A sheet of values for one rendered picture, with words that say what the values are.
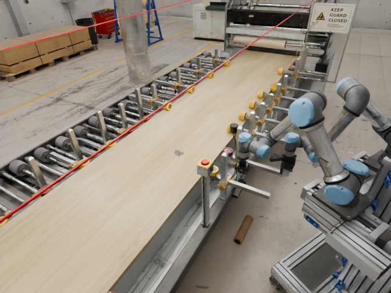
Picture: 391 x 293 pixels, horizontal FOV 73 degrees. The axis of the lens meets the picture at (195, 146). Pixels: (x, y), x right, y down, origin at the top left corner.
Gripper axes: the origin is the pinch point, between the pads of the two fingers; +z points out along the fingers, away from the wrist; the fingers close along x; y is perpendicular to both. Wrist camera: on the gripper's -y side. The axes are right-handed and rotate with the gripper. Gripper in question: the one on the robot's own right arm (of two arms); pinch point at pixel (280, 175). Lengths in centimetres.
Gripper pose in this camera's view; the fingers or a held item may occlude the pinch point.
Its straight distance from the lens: 200.1
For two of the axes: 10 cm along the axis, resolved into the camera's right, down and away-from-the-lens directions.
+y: 8.7, 2.7, -4.2
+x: 5.0, -5.2, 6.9
